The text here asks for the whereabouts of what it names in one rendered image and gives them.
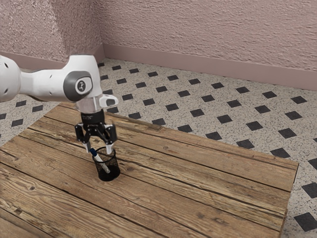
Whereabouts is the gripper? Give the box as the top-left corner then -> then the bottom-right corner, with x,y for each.
74,110 -> 117,154

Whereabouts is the white pen with blue cap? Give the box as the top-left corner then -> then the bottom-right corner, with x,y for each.
90,148 -> 110,174

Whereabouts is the black mesh pen holder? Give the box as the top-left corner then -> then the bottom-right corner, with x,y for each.
92,146 -> 121,182

